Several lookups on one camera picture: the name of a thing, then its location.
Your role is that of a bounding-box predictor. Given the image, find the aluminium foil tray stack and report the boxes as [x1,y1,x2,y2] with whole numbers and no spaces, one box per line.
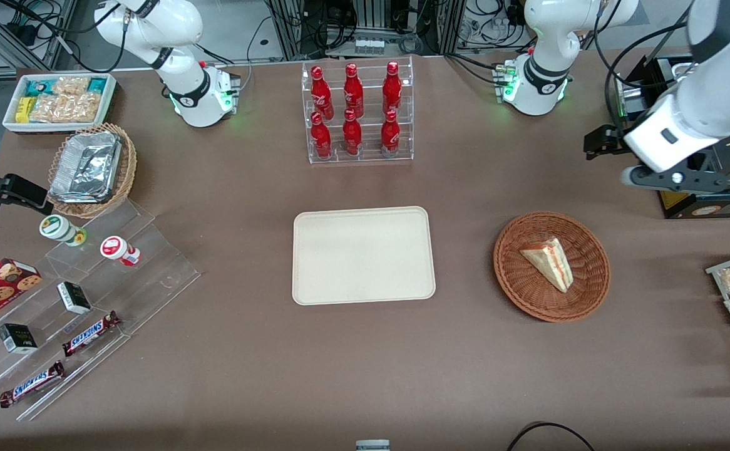
[49,131,122,204]

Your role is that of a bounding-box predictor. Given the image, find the triangular sandwich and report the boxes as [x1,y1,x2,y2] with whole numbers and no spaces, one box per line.
[520,237,574,294]

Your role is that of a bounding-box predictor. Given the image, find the red cola bottle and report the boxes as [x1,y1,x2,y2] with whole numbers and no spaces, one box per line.
[381,110,401,156]
[342,109,363,156]
[310,111,332,158]
[382,61,403,117]
[343,63,364,118]
[311,66,334,121]

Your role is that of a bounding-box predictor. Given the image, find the red label yogurt bottle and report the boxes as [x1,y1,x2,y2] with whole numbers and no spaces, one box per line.
[100,236,141,267]

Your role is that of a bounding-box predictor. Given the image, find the small black carton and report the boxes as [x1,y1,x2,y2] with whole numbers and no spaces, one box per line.
[57,281,92,315]
[0,323,38,355]

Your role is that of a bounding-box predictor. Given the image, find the round brown wicker basket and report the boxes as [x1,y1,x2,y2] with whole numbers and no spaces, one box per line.
[493,212,611,323]

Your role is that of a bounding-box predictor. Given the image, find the clear cracker bag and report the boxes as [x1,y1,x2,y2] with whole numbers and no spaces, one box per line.
[52,76,91,96]
[71,92,102,122]
[30,94,75,123]

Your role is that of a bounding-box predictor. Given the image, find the clear acrylic bottle rack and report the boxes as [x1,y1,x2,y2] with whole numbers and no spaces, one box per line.
[301,55,414,165]

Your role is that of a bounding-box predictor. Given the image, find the clear acrylic stepped display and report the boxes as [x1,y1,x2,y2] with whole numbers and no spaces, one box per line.
[0,197,202,422]

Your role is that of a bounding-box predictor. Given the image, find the beige rectangular tray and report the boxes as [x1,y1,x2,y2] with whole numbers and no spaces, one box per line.
[292,206,436,306]

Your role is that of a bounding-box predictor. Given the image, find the light woven wicker basket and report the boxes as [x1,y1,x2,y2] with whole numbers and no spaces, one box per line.
[47,123,138,219]

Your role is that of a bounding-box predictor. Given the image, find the black floor cable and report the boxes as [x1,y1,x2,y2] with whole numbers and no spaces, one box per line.
[506,422,595,451]

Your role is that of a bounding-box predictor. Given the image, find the snickers chocolate bar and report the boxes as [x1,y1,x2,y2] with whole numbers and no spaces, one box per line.
[0,360,66,409]
[61,311,121,358]

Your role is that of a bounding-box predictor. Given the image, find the white plastic snack bin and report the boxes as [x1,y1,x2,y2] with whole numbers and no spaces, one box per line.
[2,72,118,135]

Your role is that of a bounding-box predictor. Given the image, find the green label yogurt bottle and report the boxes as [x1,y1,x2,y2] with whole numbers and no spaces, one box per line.
[39,214,88,247]

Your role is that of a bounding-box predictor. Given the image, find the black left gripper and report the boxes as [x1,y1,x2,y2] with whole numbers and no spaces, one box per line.
[583,124,630,161]

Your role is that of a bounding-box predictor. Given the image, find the black food warmer machine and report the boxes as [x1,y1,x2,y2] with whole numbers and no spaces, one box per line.
[606,55,730,220]

